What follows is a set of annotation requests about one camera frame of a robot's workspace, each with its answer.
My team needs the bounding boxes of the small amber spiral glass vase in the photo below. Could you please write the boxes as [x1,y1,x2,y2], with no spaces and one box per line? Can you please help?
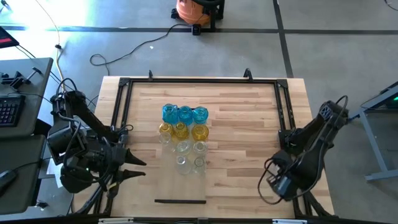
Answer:
[159,121,175,136]

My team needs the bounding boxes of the wooden shelf black metal legs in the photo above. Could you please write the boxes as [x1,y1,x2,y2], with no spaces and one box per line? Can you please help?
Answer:
[154,107,208,205]

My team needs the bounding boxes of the yellow ribbed glass vase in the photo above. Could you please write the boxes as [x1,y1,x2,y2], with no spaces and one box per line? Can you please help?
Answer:
[190,124,210,142]

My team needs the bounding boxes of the tall clear glass carafe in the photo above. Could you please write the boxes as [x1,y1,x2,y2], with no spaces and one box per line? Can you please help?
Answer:
[175,155,192,176]

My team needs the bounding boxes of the black desk clamp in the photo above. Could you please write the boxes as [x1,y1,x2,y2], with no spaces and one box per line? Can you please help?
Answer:
[1,67,44,90]

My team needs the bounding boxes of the blue bulbous textured glass vase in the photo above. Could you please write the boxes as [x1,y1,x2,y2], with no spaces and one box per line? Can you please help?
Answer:
[162,103,180,125]

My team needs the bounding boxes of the white strip bracket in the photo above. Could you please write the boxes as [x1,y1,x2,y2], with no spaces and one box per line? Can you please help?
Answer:
[98,217,135,224]
[272,218,308,224]

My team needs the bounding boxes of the clear oval ribbed glass vase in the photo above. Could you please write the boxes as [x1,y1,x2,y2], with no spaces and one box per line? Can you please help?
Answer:
[192,140,208,157]

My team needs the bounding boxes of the black computer mouse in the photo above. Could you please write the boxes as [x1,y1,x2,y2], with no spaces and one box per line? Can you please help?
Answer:
[0,170,18,197]

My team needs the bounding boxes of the black box green light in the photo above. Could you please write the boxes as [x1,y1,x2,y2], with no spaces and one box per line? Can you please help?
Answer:
[384,90,398,110]

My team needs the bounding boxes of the blue cylindrical textured glass vase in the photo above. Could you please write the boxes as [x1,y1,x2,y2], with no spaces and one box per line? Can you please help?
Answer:
[178,105,195,126]

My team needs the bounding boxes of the clear faceted round glass jar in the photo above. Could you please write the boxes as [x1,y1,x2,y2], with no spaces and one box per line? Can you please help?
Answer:
[176,139,193,156]

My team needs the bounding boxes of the black keyboard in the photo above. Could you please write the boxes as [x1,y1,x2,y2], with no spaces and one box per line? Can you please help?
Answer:
[0,95,27,128]

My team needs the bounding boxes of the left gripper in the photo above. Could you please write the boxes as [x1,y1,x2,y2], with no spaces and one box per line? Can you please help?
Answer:
[104,144,147,187]

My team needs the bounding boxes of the black red-screen device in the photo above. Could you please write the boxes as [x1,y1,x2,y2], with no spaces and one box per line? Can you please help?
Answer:
[0,26,20,49]

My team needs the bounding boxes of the dark grey desk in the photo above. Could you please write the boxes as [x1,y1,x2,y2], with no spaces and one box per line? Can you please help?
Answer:
[0,135,47,216]
[0,57,54,138]

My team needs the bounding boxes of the black stand leg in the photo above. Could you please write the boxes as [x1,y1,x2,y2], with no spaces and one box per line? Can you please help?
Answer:
[208,0,226,32]

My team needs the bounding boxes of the grey metal table stand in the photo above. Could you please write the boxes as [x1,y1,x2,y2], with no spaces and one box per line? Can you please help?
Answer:
[341,80,398,182]

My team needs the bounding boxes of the blue flared-rim glass vase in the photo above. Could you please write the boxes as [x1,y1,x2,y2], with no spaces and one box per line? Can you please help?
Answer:
[192,106,210,125]

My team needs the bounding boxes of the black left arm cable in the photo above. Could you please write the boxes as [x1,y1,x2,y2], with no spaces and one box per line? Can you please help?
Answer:
[49,77,82,175]

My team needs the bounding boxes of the black vacuum power cable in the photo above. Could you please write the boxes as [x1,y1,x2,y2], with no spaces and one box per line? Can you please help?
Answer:
[89,23,200,77]

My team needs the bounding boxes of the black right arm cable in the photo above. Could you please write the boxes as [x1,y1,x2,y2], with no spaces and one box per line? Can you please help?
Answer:
[257,95,349,206]

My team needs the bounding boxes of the orange shop vacuum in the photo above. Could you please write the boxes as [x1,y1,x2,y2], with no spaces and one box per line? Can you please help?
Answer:
[170,0,215,36]

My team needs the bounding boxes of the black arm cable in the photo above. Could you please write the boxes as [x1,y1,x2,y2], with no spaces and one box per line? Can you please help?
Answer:
[257,95,349,206]
[49,77,82,175]

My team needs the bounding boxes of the black aluminium table frame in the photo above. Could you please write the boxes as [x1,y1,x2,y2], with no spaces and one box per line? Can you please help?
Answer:
[72,76,336,220]

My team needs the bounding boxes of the yellow floor cable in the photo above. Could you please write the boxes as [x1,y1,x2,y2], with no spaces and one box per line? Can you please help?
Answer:
[34,0,68,94]

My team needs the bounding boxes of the yellow hobnail textured glass vase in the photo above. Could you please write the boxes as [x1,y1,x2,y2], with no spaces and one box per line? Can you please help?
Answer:
[173,121,190,141]

